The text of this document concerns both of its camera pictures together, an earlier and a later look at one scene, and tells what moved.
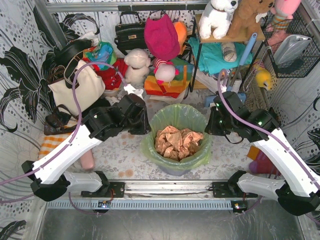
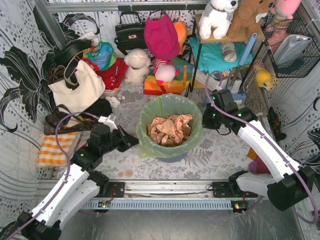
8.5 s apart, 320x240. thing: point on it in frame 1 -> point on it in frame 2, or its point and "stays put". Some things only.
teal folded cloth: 211,57 stays put
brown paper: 176,144 -> 172,131
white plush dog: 217,15 stays put
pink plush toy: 283,11 stays put
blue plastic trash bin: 174,172 -> 174,159
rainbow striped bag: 173,88 stays put
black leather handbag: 130,36 stays put
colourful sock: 262,164 stays put
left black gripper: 141,121 -> 122,137
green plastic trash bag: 179,116 -> 165,105
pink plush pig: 165,71 stays put
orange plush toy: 182,31 stays put
